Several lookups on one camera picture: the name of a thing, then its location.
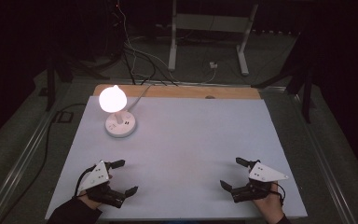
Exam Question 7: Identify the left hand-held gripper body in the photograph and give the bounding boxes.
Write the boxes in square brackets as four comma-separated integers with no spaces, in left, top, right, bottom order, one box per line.
[76,160,127,209]

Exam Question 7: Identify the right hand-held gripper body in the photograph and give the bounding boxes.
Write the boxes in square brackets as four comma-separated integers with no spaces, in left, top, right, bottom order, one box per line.
[230,161,290,204]

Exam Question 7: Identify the person's left hand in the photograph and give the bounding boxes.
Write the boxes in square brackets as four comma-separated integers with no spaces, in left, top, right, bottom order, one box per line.
[79,193,103,211]

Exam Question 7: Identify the person's right hand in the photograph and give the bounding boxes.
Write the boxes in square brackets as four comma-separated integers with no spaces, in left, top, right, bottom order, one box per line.
[253,182,286,224]

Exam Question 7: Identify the light grey table mat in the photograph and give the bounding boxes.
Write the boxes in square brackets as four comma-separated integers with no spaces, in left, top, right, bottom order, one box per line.
[45,94,309,221]

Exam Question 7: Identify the white desk lamp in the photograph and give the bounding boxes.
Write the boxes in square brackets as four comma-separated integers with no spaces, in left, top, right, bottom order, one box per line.
[98,84,137,139]

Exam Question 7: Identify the black tripod stand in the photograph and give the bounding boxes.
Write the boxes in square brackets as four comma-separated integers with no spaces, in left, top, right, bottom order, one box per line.
[251,31,317,124]
[44,54,110,112]

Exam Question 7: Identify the white metal stand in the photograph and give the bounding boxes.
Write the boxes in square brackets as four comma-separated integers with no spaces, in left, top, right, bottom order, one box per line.
[167,0,260,77]

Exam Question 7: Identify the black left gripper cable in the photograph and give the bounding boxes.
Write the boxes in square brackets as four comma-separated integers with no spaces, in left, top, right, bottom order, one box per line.
[74,164,98,199]

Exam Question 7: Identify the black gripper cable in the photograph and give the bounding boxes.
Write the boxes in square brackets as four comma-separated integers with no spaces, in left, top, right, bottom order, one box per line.
[74,164,98,199]
[271,181,287,207]

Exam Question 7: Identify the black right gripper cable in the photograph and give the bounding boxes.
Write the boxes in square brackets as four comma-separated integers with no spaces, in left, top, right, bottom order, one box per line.
[271,181,287,207]

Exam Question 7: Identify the long black floor cable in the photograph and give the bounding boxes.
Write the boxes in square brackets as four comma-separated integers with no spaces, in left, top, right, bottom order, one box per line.
[0,102,88,224]

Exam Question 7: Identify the metal floor rail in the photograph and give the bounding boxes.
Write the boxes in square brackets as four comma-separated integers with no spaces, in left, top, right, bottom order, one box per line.
[290,92,358,224]
[0,106,59,224]

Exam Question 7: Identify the white lamp cable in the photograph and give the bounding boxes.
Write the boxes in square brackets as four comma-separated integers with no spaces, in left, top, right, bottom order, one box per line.
[126,83,155,113]

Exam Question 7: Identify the black floor cables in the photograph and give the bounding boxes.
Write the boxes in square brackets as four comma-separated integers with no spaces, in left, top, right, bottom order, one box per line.
[121,41,179,87]

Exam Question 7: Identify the thin white cable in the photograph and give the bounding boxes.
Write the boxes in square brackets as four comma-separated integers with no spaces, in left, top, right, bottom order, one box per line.
[117,0,219,86]

